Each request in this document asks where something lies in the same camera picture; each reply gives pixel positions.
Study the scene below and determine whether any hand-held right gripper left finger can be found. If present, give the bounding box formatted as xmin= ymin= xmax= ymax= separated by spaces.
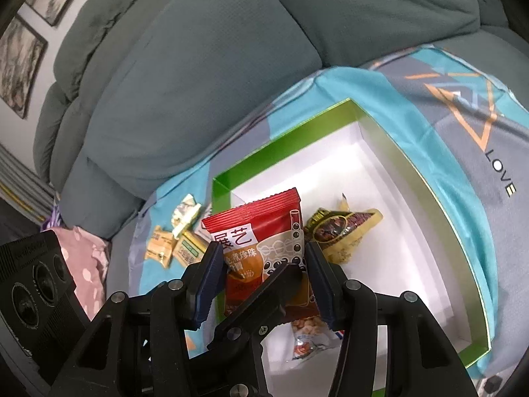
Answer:
xmin=50 ymin=240 xmax=227 ymax=397

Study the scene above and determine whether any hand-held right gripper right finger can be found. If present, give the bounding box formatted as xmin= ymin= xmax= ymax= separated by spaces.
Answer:
xmin=305 ymin=241 xmax=480 ymax=397

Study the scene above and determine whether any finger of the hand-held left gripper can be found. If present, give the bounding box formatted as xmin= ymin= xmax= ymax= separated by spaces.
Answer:
xmin=202 ymin=262 xmax=305 ymax=397

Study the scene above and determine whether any yellow green cracker packet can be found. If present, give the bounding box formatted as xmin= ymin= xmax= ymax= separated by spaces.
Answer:
xmin=173 ymin=232 xmax=209 ymax=265

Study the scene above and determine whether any white blue peanut packet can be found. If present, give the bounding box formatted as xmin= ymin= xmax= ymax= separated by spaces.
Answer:
xmin=289 ymin=316 xmax=346 ymax=362

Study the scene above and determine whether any beige snack packet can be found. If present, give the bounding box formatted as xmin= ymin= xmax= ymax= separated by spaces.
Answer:
xmin=144 ymin=225 xmax=175 ymax=269

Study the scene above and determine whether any brown candy packet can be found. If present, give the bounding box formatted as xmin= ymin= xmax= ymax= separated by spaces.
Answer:
xmin=304 ymin=192 xmax=384 ymax=265

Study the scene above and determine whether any red orange snack packet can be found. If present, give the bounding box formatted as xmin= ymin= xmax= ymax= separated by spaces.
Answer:
xmin=201 ymin=187 xmax=327 ymax=323

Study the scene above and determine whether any white green snack packet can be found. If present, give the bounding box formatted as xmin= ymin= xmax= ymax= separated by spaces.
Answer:
xmin=171 ymin=194 xmax=202 ymax=238

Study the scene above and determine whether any green cardboard box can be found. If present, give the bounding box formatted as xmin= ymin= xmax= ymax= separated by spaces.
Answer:
xmin=211 ymin=98 xmax=492 ymax=397

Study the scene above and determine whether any pink polka-dot cloth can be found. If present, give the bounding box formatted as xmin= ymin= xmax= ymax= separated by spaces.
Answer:
xmin=54 ymin=225 xmax=112 ymax=323

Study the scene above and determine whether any purple cloth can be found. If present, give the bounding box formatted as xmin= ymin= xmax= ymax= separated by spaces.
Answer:
xmin=39 ymin=192 xmax=62 ymax=232

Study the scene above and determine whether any grey striped panel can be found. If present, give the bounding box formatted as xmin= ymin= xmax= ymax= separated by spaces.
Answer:
xmin=0 ymin=145 xmax=56 ymax=224

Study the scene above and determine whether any grey-green sofa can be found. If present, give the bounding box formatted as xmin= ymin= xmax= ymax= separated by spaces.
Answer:
xmin=33 ymin=0 xmax=529 ymax=241

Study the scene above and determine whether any blue grey printed blanket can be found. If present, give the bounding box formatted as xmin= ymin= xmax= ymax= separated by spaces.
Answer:
xmin=128 ymin=43 xmax=529 ymax=397

